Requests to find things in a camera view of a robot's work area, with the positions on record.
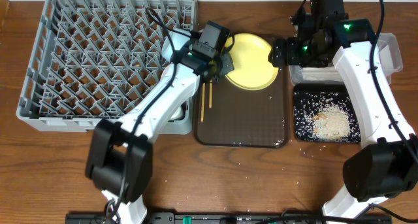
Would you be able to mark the white round bowl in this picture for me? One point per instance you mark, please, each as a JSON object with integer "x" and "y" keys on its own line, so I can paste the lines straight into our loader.
{"x": 179, "y": 114}

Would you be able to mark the dark brown serving tray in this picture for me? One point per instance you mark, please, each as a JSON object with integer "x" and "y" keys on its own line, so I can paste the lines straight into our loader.
{"x": 243, "y": 118}

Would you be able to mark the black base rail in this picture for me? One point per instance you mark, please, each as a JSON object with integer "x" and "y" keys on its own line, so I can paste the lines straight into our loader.
{"x": 170, "y": 218}

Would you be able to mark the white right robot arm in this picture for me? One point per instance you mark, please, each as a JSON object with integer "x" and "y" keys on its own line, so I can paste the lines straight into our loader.
{"x": 386, "y": 166}

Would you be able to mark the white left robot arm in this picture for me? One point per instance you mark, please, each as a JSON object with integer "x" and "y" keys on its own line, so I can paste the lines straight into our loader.
{"x": 121, "y": 152}

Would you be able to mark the spilled rice pile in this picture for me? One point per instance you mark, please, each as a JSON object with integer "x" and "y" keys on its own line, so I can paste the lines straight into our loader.
{"x": 331, "y": 122}

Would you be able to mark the grey plastic dish rack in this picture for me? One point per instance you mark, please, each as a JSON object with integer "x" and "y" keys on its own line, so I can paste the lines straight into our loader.
{"x": 96, "y": 59}

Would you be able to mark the yellow round plate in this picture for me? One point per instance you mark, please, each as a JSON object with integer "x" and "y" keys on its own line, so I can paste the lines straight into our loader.
{"x": 252, "y": 69}

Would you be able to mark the white napkin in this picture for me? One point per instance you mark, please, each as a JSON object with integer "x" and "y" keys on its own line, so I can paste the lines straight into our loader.
{"x": 321, "y": 74}

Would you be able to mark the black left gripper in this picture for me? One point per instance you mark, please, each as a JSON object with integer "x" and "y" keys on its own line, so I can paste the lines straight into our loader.
{"x": 225, "y": 66}

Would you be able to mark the black food waste tray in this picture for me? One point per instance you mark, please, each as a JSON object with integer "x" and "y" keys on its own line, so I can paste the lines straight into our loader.
{"x": 326, "y": 113}

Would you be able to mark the brown cardboard box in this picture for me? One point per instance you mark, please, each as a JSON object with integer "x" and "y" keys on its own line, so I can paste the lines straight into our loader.
{"x": 4, "y": 6}

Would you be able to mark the light blue round bowl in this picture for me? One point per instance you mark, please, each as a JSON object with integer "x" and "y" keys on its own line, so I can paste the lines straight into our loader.
{"x": 178, "y": 37}

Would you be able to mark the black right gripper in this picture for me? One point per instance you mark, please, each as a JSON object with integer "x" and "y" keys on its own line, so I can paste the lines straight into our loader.
{"x": 290, "y": 57}

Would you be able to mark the clear plastic waste bin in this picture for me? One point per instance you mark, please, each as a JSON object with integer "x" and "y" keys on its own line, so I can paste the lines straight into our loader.
{"x": 389, "y": 54}

